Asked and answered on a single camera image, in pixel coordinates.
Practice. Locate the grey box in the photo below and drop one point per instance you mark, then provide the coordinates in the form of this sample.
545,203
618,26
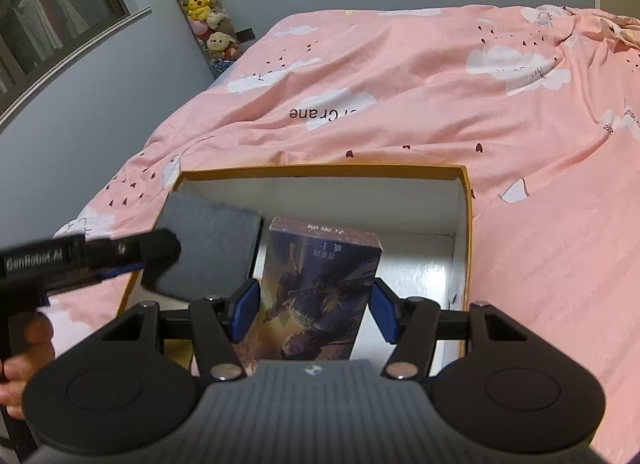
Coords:
210,239

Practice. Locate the illustrated dark box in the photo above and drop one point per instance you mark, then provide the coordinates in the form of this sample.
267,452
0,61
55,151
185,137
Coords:
320,284

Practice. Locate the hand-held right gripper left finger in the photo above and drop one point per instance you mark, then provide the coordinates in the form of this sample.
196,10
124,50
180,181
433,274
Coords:
247,311

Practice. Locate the person's left hand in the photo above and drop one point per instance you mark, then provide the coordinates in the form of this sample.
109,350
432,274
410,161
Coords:
37,341

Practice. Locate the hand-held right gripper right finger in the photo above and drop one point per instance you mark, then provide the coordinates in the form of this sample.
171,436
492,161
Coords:
382,314

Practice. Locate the pink printed blanket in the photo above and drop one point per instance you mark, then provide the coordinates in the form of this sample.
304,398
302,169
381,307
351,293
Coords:
400,94

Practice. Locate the orange cardboard box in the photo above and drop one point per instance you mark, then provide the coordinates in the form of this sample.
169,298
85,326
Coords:
462,224

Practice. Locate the dark framed window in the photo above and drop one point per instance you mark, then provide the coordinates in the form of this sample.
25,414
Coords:
45,9

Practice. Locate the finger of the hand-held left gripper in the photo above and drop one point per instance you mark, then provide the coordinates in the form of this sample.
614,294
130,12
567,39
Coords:
115,273
140,246

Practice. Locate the dark wall socket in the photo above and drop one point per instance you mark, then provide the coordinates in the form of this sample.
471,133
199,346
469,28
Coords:
245,35

